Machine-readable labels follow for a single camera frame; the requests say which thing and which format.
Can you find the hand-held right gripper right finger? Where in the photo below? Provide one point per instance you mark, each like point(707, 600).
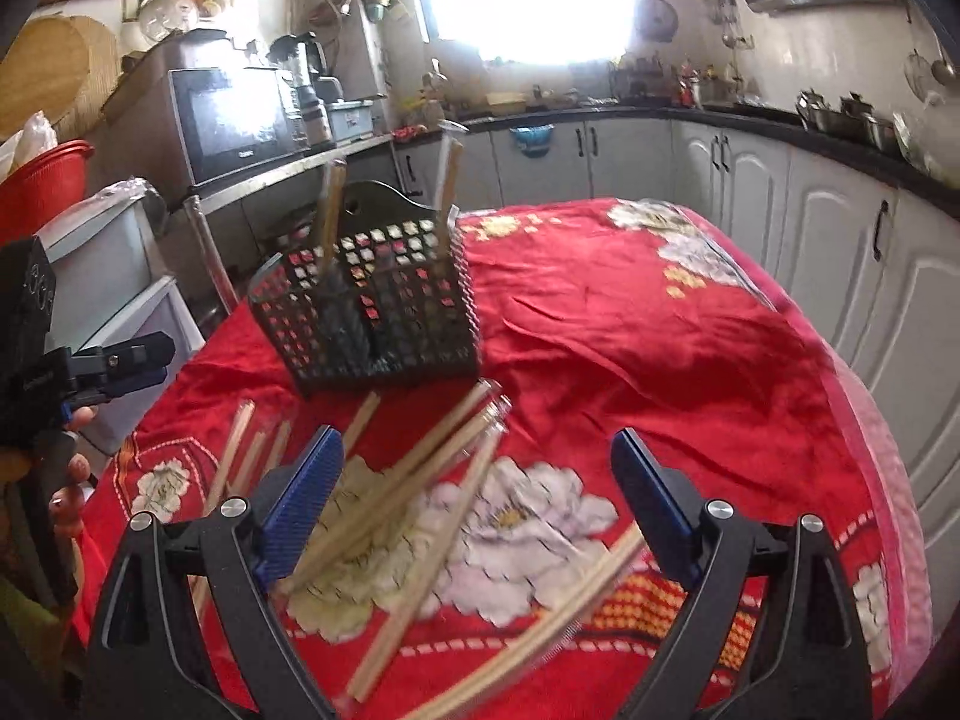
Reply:
point(649, 495)

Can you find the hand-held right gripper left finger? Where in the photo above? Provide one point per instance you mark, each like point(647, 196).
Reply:
point(300, 510)

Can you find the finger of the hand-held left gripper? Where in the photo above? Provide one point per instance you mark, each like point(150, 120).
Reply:
point(139, 351)
point(120, 388)

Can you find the pile of chopsticks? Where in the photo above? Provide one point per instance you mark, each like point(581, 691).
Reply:
point(405, 495)

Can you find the black plastic mesh basket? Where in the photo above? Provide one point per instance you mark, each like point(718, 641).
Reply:
point(390, 315)

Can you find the person's left forearm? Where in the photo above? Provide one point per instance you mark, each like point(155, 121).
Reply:
point(30, 630)

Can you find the hanging kitchen utensils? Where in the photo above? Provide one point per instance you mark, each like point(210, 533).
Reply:
point(727, 15)

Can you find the person's left hand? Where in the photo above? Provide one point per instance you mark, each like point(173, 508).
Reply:
point(67, 506)

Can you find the white plastic drawer cabinet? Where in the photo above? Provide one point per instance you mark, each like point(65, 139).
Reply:
point(97, 262)

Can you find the red plastic bucket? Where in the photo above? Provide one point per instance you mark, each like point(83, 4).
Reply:
point(41, 187)

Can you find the red floral tablecloth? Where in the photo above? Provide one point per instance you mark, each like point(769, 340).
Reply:
point(637, 360)

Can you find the white plastic bag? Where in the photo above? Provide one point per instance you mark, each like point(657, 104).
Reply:
point(30, 136)

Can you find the stainless steel shelf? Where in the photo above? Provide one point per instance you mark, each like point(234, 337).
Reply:
point(247, 187)

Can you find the round wooden board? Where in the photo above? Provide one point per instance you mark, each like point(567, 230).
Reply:
point(37, 75)

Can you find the silver microwave oven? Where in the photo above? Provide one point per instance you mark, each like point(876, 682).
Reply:
point(225, 120)

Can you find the round woven mat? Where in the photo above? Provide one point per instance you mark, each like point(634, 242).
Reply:
point(103, 67)

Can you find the dark glass jar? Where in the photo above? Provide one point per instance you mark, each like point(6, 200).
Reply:
point(319, 127)

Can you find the white kitchen cabinets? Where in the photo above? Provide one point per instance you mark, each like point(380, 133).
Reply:
point(825, 240)

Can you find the grey blue plastic container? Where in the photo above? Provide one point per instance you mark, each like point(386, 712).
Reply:
point(351, 120)

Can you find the white round plastic strainer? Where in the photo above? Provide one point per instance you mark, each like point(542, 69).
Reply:
point(169, 15)

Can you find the black blender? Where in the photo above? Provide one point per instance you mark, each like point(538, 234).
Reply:
point(300, 60)

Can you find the blue bowl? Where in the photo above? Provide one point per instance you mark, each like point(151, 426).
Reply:
point(531, 141)

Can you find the dish rack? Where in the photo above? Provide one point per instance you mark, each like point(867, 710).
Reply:
point(637, 79)

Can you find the steel pot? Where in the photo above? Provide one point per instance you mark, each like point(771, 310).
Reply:
point(817, 112)
point(870, 124)

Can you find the small wall planter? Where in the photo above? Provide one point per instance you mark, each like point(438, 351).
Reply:
point(379, 4)

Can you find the round wall ornament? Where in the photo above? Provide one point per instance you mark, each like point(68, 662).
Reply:
point(656, 19)

